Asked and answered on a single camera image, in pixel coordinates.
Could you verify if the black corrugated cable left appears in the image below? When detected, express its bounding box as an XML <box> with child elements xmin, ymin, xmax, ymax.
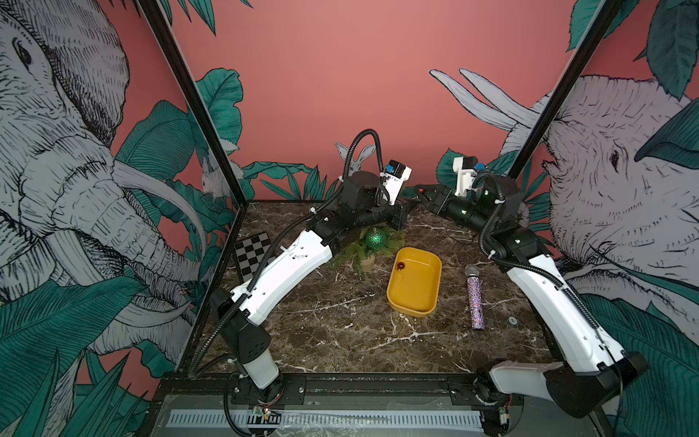
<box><xmin>187</xmin><ymin>128</ymin><xmax>386</xmax><ymax>378</ymax></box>

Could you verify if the white slotted cable duct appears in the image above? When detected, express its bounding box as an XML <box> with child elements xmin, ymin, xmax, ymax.
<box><xmin>165</xmin><ymin>409</ymin><xmax>485</xmax><ymax>433</ymax></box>

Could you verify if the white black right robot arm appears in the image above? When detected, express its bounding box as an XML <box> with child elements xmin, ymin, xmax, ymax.
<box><xmin>415</xmin><ymin>172</ymin><xmax>649</xmax><ymax>418</ymax></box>

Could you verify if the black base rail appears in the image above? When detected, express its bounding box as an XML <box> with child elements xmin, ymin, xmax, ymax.
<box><xmin>154</xmin><ymin>373</ymin><xmax>522</xmax><ymax>410</ymax></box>

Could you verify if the green glitter ball ornament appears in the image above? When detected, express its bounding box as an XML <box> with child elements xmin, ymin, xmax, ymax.
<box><xmin>365</xmin><ymin>228</ymin><xmax>388</xmax><ymax>251</ymax></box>

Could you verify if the purple glitter tube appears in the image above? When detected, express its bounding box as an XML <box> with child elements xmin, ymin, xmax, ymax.
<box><xmin>464</xmin><ymin>265</ymin><xmax>484</xmax><ymax>331</ymax></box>

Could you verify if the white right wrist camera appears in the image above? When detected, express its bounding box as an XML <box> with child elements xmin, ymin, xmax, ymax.
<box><xmin>453</xmin><ymin>156</ymin><xmax>486</xmax><ymax>198</ymax></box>

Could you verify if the small green christmas tree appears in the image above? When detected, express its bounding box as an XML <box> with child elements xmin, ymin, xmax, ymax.
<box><xmin>329</xmin><ymin>225</ymin><xmax>405</xmax><ymax>276</ymax></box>

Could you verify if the black corrugated cable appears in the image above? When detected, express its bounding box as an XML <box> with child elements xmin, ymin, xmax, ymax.
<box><xmin>478</xmin><ymin>173</ymin><xmax>602</xmax><ymax>329</ymax></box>
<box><xmin>187</xmin><ymin>128</ymin><xmax>386</xmax><ymax>378</ymax></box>

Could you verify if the black corner frame post right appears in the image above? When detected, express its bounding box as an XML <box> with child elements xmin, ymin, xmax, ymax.
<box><xmin>508</xmin><ymin>0</ymin><xmax>624</xmax><ymax>180</ymax></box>

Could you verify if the yellow plastic tray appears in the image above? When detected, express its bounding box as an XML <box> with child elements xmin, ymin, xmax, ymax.
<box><xmin>387</xmin><ymin>247</ymin><xmax>442</xmax><ymax>318</ymax></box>

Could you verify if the black white checkerboard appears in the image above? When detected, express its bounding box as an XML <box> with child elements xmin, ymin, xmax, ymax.
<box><xmin>234</xmin><ymin>232</ymin><xmax>270</xmax><ymax>282</ymax></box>

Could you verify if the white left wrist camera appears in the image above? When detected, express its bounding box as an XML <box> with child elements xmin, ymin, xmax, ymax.
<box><xmin>382</xmin><ymin>160</ymin><xmax>412</xmax><ymax>206</ymax></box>

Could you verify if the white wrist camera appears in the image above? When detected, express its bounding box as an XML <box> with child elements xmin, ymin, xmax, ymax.
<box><xmin>382</xmin><ymin>160</ymin><xmax>412</xmax><ymax>206</ymax></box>
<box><xmin>453</xmin><ymin>156</ymin><xmax>486</xmax><ymax>198</ymax></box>

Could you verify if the black corner frame post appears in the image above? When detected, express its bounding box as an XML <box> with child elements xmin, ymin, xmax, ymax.
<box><xmin>138</xmin><ymin>0</ymin><xmax>248</xmax><ymax>207</ymax></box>
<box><xmin>508</xmin><ymin>0</ymin><xmax>624</xmax><ymax>180</ymax></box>

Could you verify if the black corrugated cable right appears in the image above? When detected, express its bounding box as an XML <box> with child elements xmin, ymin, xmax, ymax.
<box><xmin>478</xmin><ymin>173</ymin><xmax>602</xmax><ymax>329</ymax></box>

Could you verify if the black corner frame post left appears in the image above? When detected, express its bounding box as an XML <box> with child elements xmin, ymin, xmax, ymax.
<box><xmin>138</xmin><ymin>0</ymin><xmax>248</xmax><ymax>207</ymax></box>

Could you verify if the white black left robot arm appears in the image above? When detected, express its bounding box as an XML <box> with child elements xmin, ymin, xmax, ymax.
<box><xmin>212</xmin><ymin>163</ymin><xmax>412</xmax><ymax>393</ymax></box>

